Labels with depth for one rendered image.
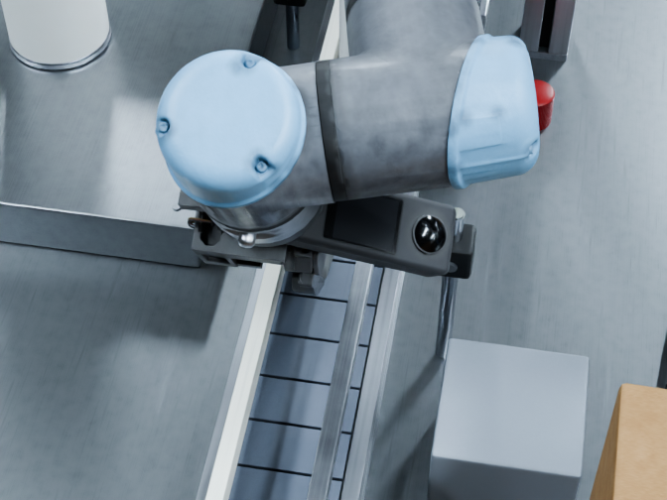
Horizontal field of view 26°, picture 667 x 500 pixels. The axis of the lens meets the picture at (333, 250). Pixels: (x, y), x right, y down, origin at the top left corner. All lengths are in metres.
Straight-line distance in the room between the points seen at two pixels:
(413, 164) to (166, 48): 0.59
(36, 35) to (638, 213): 0.53
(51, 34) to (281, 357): 0.37
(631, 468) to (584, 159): 0.57
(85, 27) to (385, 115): 0.58
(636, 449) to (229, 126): 0.26
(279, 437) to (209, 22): 0.44
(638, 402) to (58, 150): 0.61
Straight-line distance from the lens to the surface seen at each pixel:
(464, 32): 0.77
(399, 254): 0.91
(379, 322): 1.08
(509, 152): 0.74
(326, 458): 0.92
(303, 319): 1.08
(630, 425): 0.76
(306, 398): 1.04
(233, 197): 0.73
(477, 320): 1.15
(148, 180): 1.18
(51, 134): 1.23
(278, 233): 0.83
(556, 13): 1.33
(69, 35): 1.26
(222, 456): 0.98
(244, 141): 0.71
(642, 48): 1.39
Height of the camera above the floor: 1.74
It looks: 50 degrees down
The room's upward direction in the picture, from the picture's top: straight up
